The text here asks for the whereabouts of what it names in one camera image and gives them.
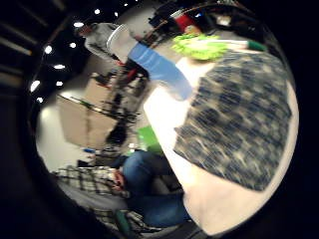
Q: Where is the the person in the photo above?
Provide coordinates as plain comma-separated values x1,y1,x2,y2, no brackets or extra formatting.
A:
52,148,194,234

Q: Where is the green box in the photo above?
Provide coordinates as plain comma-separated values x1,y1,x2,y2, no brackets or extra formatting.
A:
136,124,164,155

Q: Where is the beige panel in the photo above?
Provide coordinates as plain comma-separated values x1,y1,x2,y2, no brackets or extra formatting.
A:
56,94,134,151

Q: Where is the black tripod stand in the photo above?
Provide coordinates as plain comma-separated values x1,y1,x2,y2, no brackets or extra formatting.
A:
105,59,150,147

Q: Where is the group of ceiling lights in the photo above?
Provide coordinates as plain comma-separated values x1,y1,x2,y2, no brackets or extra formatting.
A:
29,7,122,104

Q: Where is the blue beige patterned cloth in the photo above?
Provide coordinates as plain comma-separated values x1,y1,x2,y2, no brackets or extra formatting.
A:
172,49,293,193

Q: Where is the red container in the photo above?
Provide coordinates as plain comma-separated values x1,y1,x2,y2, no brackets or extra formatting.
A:
173,13,197,33

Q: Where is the black equipment clutter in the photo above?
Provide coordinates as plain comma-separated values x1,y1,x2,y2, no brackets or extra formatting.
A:
149,1,258,38

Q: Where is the green fuzzy duster white handle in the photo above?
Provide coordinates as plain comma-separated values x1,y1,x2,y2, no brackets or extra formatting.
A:
170,33,268,62

